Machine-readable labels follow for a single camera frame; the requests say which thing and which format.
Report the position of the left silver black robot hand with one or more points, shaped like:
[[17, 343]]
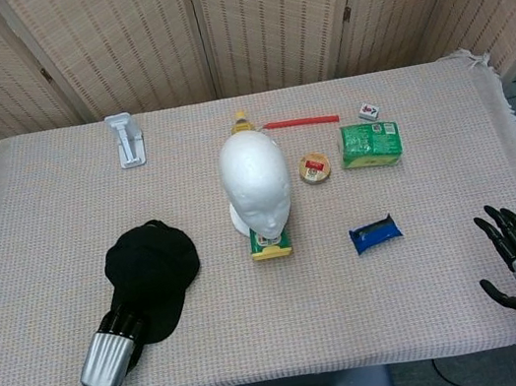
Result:
[[107, 357]]

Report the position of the blue snack packet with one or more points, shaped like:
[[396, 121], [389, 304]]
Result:
[[375, 234]]

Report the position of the green box with yellow lid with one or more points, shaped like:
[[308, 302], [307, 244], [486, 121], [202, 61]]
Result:
[[270, 251]]

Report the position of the black baseball cap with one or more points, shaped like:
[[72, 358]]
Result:
[[151, 267]]

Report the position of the yellow bottle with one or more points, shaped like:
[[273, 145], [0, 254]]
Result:
[[242, 123]]

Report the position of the white foam mannequin head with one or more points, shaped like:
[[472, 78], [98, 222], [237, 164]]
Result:
[[252, 174]]

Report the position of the round tin with red label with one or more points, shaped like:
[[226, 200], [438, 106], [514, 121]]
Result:
[[315, 169]]

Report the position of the beige woven folding screen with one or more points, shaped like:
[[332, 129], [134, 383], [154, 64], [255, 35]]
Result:
[[121, 42]]

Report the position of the white phone stand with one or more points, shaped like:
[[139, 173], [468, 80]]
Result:
[[130, 148]]

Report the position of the red stick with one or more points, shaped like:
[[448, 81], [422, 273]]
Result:
[[305, 121]]

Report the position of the green tissue pack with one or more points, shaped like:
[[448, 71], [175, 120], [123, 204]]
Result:
[[369, 145]]

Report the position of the white mahjong tile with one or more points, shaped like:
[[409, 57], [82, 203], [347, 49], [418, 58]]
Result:
[[369, 111]]

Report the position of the pink woven tablecloth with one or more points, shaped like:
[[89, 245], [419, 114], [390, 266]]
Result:
[[307, 304]]

